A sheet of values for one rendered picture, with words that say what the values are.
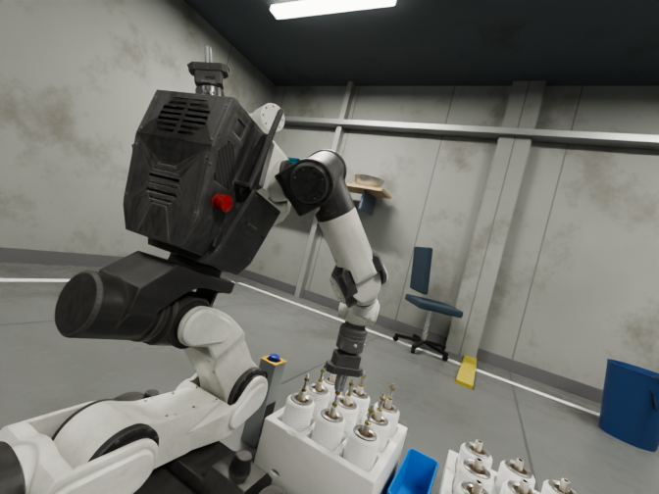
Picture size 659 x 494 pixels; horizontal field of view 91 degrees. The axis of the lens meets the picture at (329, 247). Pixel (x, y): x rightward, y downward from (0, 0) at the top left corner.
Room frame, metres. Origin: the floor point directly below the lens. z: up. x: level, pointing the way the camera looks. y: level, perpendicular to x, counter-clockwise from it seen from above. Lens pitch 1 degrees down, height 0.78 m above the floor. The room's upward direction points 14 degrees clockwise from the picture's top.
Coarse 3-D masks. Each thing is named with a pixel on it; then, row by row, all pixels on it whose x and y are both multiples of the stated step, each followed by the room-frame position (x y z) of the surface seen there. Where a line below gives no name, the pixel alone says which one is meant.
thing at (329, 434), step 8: (320, 416) 1.02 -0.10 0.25; (320, 424) 1.00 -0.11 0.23; (328, 424) 0.99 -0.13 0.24; (336, 424) 1.00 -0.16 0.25; (344, 424) 1.02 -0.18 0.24; (312, 432) 1.04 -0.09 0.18; (320, 432) 1.00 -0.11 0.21; (328, 432) 0.99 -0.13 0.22; (336, 432) 1.00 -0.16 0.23; (320, 440) 1.00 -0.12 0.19; (328, 440) 0.99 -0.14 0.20; (336, 440) 1.00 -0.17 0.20; (328, 448) 0.99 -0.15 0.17
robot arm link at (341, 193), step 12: (312, 156) 0.67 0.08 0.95; (324, 156) 0.67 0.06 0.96; (336, 168) 0.68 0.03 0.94; (336, 180) 0.66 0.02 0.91; (336, 192) 0.68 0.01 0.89; (348, 192) 0.71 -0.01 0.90; (324, 204) 0.69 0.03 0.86; (336, 204) 0.68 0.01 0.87; (348, 204) 0.70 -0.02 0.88; (324, 216) 0.70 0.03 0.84; (336, 216) 0.69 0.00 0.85
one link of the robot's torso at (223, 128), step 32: (160, 96) 0.65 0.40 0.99; (192, 96) 0.62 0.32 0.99; (224, 96) 0.60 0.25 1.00; (160, 128) 0.62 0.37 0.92; (192, 128) 0.76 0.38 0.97; (224, 128) 0.59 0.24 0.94; (256, 128) 0.67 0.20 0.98; (160, 160) 0.62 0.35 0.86; (192, 160) 0.59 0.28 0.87; (224, 160) 0.60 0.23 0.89; (256, 160) 0.68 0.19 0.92; (288, 160) 0.73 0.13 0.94; (128, 192) 0.65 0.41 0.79; (160, 192) 0.72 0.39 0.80; (192, 192) 0.58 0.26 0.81; (224, 192) 0.63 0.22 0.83; (256, 192) 0.67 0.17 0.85; (128, 224) 0.64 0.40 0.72; (160, 224) 0.61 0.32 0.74; (192, 224) 0.58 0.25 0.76; (224, 224) 0.65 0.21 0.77; (256, 224) 0.72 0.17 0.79; (192, 256) 0.66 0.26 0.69; (224, 256) 0.67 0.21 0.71
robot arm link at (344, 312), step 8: (344, 304) 1.02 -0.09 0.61; (344, 312) 1.01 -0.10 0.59; (352, 320) 1.01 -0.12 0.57; (360, 320) 1.01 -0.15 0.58; (344, 328) 1.01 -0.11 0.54; (352, 328) 1.00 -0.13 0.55; (360, 328) 1.01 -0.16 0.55; (344, 336) 1.01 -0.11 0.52; (352, 336) 1.00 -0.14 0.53; (360, 336) 1.00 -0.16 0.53
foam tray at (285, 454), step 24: (264, 432) 1.06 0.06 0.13; (288, 432) 1.02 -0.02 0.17; (264, 456) 1.05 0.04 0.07; (288, 456) 1.01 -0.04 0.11; (312, 456) 0.97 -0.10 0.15; (336, 456) 0.96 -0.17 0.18; (384, 456) 1.01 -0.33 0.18; (288, 480) 1.00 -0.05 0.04; (312, 480) 0.96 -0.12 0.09; (336, 480) 0.93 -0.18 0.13; (360, 480) 0.90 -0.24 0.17; (384, 480) 1.03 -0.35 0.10
